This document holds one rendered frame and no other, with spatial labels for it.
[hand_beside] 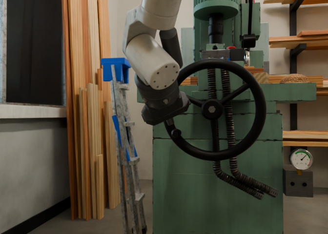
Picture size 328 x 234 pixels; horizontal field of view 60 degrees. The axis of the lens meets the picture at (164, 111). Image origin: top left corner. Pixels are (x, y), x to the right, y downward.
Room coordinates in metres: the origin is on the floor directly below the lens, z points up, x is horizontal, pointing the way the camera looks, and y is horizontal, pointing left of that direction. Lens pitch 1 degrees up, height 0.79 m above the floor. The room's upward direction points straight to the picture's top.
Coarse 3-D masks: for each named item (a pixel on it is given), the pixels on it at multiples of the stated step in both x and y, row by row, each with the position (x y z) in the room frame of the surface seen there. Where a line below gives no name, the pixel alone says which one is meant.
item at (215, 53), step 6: (234, 48) 0.91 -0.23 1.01; (240, 48) 0.90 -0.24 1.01; (204, 54) 0.90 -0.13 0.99; (210, 54) 0.89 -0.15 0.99; (216, 54) 0.89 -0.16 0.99; (222, 54) 0.89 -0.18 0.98; (228, 54) 0.88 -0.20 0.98; (234, 54) 0.91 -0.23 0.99; (240, 54) 0.90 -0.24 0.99; (234, 60) 0.91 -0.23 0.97; (240, 60) 0.90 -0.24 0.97
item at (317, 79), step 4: (308, 76) 1.05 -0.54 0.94; (312, 76) 1.05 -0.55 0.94; (316, 76) 1.05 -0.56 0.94; (320, 76) 1.05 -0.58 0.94; (184, 80) 1.15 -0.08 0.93; (188, 80) 1.15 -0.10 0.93; (272, 80) 1.08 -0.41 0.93; (276, 80) 1.08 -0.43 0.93; (280, 80) 1.07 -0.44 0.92; (312, 80) 1.05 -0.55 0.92; (316, 80) 1.05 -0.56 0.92; (320, 80) 1.05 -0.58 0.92; (180, 84) 1.15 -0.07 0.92; (184, 84) 1.15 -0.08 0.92; (188, 84) 1.15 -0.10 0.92; (316, 84) 1.05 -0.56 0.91; (320, 84) 1.04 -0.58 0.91
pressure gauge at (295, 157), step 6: (294, 150) 0.87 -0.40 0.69; (300, 150) 0.86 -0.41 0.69; (306, 150) 0.85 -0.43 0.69; (294, 156) 0.86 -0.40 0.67; (300, 156) 0.86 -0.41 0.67; (306, 156) 0.85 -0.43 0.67; (294, 162) 0.86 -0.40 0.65; (300, 162) 0.86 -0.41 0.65; (306, 162) 0.85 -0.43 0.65; (300, 168) 0.86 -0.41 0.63; (306, 168) 0.85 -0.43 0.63; (300, 174) 0.88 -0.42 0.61
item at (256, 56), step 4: (252, 52) 1.25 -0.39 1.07; (256, 52) 1.24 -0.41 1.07; (260, 52) 1.24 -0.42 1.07; (252, 56) 1.25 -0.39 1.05; (256, 56) 1.24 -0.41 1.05; (260, 56) 1.24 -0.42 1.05; (252, 60) 1.25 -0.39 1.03; (256, 60) 1.24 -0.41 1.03; (260, 60) 1.24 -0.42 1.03; (252, 64) 1.25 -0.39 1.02; (256, 64) 1.24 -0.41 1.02; (260, 64) 1.24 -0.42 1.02
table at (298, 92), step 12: (264, 84) 0.94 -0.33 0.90; (276, 84) 0.93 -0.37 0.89; (288, 84) 0.92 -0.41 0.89; (300, 84) 0.92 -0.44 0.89; (312, 84) 0.91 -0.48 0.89; (192, 96) 0.89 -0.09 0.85; (204, 96) 0.89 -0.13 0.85; (216, 96) 0.88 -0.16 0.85; (240, 96) 0.86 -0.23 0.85; (252, 96) 0.95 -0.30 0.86; (276, 96) 0.93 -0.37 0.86; (288, 96) 0.92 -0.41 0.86; (300, 96) 0.92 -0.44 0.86; (312, 96) 0.91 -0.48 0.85
